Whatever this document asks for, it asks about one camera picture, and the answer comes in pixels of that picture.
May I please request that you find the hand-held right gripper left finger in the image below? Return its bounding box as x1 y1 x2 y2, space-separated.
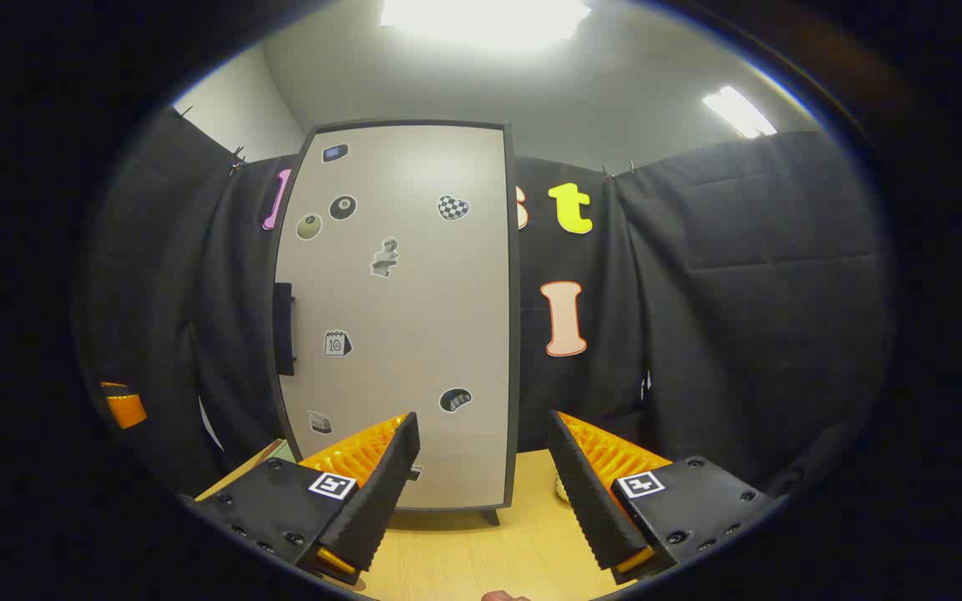
185 412 422 585

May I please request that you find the wide ceiling light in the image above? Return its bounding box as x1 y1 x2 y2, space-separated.
381 0 592 47

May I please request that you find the narrow ceiling light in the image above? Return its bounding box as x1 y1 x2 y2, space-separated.
702 85 778 139

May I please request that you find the dark grey cabinet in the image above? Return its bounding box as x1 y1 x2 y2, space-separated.
266 119 524 527

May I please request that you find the black backdrop cloth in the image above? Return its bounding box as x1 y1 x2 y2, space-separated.
76 107 895 502

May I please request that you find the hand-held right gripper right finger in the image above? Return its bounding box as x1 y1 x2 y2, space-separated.
548 409 787 585

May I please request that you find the black door handle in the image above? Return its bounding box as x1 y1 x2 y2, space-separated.
272 282 296 376

